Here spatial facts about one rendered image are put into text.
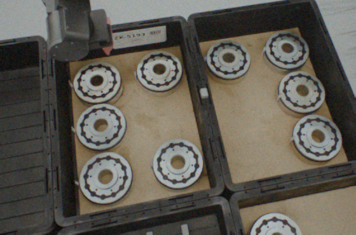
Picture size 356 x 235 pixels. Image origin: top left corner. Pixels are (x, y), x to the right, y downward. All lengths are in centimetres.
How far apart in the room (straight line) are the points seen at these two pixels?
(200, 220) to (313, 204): 23
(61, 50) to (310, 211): 57
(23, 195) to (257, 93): 54
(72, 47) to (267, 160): 47
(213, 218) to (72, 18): 47
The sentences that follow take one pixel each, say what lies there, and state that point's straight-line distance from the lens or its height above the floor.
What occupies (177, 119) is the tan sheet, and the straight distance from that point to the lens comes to 89.
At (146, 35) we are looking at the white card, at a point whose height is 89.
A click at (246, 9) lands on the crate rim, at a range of 92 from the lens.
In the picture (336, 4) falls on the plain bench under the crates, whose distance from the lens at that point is 130.
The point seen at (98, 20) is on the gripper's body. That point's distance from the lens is 75.
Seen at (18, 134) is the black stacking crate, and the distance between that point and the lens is 94.
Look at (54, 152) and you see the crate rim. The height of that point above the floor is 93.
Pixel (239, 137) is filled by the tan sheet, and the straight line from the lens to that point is 88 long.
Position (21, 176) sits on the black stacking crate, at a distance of 91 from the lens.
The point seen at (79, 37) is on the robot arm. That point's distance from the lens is 61.
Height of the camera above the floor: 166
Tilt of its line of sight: 64 degrees down
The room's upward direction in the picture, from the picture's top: 5 degrees clockwise
